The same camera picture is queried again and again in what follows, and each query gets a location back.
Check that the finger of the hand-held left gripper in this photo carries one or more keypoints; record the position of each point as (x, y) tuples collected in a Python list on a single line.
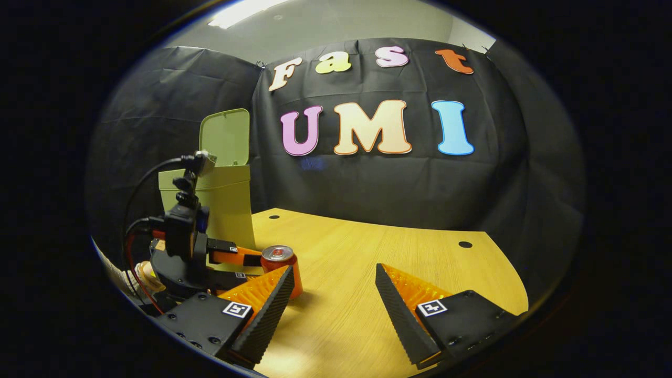
[(231, 256), (226, 281)]

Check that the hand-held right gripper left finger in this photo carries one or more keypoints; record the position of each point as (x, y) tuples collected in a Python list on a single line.
[(268, 320)]

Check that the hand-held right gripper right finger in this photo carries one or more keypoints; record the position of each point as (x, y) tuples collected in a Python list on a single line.
[(401, 320)]

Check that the red pop can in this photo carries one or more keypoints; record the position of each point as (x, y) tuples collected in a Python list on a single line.
[(277, 253)]

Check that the green desktop garbage bin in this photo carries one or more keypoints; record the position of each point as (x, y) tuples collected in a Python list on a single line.
[(231, 199)]

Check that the wooden desktop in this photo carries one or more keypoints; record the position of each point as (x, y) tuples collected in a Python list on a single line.
[(357, 262)]

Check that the black backdrop cloth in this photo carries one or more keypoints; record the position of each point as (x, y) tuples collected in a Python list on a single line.
[(367, 189)]

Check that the ceiling light panel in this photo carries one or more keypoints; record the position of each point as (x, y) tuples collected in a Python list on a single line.
[(236, 13)]

